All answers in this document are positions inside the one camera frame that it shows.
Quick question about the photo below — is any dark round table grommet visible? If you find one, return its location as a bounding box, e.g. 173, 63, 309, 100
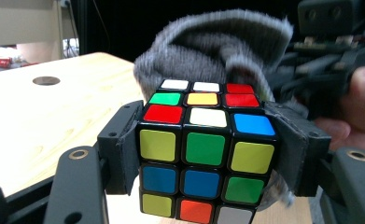
32, 75, 62, 87

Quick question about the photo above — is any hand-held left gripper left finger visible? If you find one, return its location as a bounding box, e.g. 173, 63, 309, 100
97, 99, 146, 197

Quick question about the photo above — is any multicoloured puzzle cube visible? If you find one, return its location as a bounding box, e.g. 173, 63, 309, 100
135, 77, 279, 224

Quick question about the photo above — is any grey fuzzy cloth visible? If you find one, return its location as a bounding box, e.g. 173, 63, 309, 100
133, 7, 309, 209

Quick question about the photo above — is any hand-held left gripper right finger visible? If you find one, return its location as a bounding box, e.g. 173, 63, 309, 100
263, 100, 332, 198

